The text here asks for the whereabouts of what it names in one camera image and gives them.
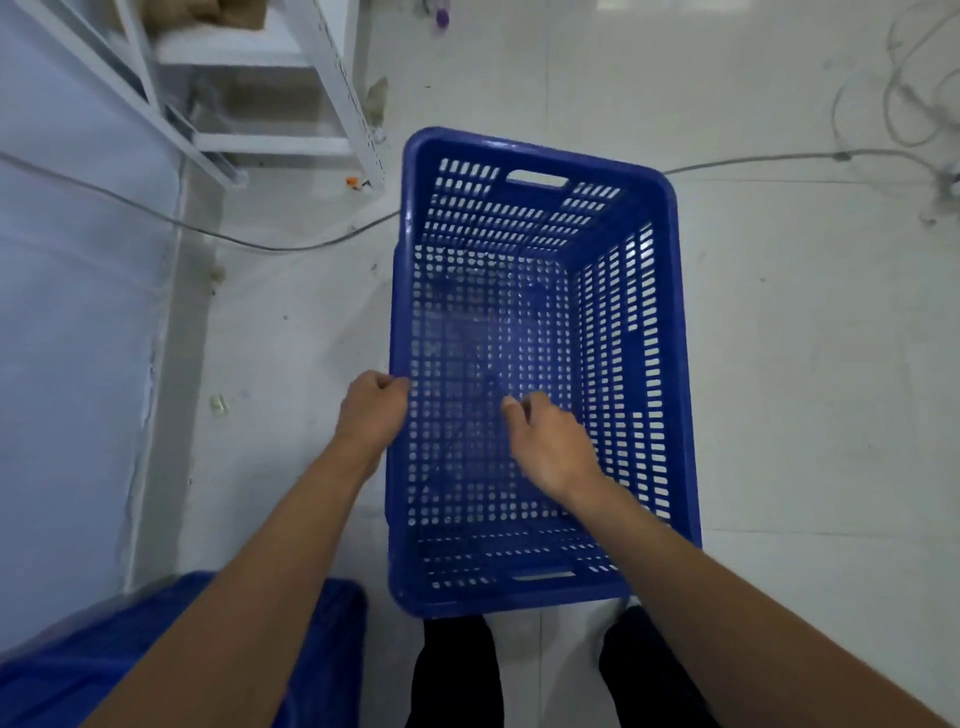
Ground person's left hand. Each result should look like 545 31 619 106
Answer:
332 369 413 483

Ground person's right hand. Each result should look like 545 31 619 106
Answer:
500 390 615 513

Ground blue perforated plastic crate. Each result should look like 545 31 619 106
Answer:
384 126 704 621

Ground person's right forearm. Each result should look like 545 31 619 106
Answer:
566 478 955 728

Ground person's left forearm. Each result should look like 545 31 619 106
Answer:
81 444 385 728

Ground black trousers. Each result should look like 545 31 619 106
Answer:
405 603 723 728

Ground white metal shelf rack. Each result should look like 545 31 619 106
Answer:
13 0 388 190

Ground brown cardboard box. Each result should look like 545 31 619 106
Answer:
141 0 273 36

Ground blue solid plastic crate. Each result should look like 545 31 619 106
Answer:
0 570 369 728

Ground grey floor cable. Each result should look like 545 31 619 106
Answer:
0 147 948 253

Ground tangled white cable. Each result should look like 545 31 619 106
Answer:
829 0 960 151

